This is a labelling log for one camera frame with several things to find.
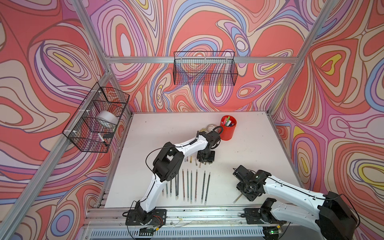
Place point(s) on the black wire basket left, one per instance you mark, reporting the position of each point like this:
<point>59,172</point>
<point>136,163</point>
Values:
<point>96,120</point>

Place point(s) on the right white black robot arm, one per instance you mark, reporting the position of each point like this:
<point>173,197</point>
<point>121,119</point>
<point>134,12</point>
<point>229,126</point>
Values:
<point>328,214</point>

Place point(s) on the black silver pencil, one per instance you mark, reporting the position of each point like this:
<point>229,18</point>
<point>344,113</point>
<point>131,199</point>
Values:
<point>207,190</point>

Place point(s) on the black wire basket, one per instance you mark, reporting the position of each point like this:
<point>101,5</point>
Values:
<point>205,68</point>
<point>96,120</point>

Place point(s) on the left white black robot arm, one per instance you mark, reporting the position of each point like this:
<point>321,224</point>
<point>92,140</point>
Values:
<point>167,165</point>

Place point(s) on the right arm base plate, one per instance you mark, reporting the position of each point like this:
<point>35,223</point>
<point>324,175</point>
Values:
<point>255,216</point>

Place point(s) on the red pen cup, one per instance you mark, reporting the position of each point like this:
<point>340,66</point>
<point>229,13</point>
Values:
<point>228,131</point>

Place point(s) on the dark capped pencil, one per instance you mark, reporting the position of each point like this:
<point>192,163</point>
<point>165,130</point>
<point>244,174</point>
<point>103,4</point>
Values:
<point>178,185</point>

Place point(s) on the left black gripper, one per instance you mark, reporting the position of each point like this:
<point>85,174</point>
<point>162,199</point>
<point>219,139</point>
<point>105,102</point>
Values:
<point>202,160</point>

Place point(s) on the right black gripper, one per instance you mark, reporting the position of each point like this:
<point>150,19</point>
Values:
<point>250,197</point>

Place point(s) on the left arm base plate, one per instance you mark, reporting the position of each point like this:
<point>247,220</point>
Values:
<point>156,218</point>

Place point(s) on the red capped pencil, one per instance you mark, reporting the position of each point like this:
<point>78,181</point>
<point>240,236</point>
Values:
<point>183,182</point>

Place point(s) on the clear tape roll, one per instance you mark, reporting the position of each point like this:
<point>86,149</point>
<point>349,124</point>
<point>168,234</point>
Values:
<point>210,127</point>

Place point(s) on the white tape roll in basket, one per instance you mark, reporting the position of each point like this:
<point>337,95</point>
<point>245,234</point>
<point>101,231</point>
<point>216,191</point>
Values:
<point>107,119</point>

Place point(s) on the yellow black capped pencil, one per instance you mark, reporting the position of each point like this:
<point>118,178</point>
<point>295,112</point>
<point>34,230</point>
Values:
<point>237,198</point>

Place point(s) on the black wire basket rear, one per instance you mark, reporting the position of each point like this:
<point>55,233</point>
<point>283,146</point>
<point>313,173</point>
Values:
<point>205,68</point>

